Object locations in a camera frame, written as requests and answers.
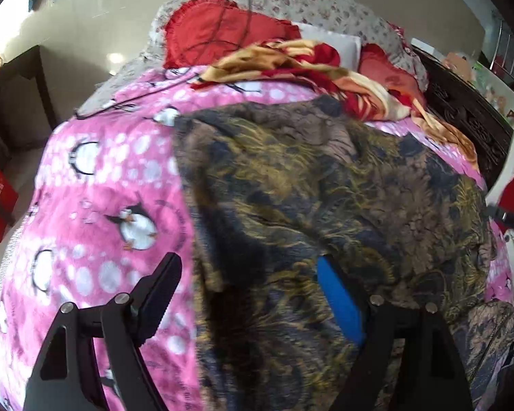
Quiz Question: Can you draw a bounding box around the dark wooden table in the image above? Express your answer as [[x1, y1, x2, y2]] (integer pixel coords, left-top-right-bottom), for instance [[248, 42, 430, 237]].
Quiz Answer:
[[0, 45, 56, 151]]

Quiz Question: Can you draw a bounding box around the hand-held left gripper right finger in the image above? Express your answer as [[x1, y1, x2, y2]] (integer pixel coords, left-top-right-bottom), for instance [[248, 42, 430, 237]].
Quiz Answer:
[[317, 255, 474, 411]]

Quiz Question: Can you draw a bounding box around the brown floral patterned garment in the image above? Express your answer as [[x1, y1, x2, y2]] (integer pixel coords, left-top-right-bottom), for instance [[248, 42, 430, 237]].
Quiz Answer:
[[173, 94, 514, 411]]

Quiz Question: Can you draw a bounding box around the metal wire rack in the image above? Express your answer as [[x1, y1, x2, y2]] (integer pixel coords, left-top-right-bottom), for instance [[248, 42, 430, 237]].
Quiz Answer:
[[480, 8, 514, 96]]

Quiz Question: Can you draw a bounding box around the white pillow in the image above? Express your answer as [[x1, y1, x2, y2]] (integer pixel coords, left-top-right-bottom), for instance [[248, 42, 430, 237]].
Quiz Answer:
[[291, 21, 363, 70]]

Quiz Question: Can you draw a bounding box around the black cable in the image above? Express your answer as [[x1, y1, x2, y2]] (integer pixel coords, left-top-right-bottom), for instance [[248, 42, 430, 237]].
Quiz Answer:
[[75, 0, 258, 120]]

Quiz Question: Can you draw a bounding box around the red ruffled pillow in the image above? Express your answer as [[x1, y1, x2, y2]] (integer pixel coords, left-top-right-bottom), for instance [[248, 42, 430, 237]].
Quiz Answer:
[[163, 0, 303, 70]]

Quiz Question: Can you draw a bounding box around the dark carved wooden headboard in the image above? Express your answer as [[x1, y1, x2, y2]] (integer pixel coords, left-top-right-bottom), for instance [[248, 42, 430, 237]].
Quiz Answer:
[[411, 38, 514, 190]]

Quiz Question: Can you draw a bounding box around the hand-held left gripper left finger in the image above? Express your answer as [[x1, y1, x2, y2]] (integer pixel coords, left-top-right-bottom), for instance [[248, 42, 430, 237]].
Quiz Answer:
[[23, 252, 183, 411]]

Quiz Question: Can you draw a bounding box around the small red pillow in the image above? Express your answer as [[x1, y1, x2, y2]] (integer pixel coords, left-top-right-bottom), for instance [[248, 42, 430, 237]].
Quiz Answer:
[[359, 43, 427, 109]]

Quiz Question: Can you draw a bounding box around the red and gold blanket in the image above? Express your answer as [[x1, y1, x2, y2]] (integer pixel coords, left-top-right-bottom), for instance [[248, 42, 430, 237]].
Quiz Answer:
[[192, 38, 481, 173]]

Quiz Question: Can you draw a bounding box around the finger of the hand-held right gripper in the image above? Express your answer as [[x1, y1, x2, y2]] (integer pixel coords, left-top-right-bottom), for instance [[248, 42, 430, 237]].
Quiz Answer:
[[487, 204, 514, 237]]

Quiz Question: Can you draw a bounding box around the pink penguin print blanket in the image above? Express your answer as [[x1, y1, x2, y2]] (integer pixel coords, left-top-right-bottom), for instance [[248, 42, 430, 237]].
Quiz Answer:
[[0, 65, 514, 411]]

